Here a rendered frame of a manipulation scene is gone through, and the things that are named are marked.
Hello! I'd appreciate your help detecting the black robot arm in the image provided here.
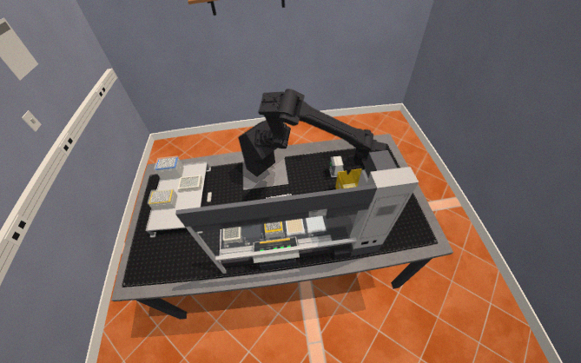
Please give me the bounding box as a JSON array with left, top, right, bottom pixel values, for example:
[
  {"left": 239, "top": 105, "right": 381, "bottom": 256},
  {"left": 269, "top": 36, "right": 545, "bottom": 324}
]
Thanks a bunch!
[{"left": 254, "top": 89, "right": 387, "bottom": 170}]

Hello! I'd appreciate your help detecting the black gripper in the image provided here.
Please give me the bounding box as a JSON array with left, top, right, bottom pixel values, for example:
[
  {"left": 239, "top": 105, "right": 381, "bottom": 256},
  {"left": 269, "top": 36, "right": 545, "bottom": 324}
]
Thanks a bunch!
[{"left": 344, "top": 155, "right": 358, "bottom": 175}]

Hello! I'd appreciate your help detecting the white box with label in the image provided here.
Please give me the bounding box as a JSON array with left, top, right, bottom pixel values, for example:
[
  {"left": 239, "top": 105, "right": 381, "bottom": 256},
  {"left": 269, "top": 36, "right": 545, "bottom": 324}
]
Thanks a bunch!
[{"left": 329, "top": 156, "right": 344, "bottom": 177}]

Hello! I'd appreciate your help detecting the yellow open-top bin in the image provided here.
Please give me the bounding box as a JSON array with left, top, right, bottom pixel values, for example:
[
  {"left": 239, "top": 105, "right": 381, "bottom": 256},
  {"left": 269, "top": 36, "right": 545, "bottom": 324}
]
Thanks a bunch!
[{"left": 335, "top": 168, "right": 362, "bottom": 189}]

